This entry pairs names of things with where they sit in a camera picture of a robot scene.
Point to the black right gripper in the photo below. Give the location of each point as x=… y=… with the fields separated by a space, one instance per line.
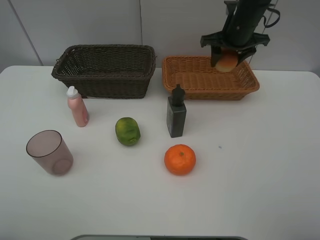
x=238 y=32

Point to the red yellow peach fruit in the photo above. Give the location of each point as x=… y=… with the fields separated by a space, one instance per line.
x=228 y=61

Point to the black square bottle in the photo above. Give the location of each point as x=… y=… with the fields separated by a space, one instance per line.
x=176 y=112

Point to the orange tangerine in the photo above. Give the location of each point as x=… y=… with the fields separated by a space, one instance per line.
x=180 y=159

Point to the green mango fruit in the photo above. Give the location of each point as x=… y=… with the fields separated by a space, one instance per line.
x=127 y=131

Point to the pink bottle white cap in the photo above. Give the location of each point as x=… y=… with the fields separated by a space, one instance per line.
x=77 y=107

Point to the orange wicker basket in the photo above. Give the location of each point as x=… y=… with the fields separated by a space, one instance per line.
x=201 y=81

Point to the dark brown wicker basket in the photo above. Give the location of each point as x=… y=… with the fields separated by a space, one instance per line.
x=107 y=71

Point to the translucent purple plastic cup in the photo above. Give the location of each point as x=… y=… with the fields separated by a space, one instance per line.
x=50 y=151

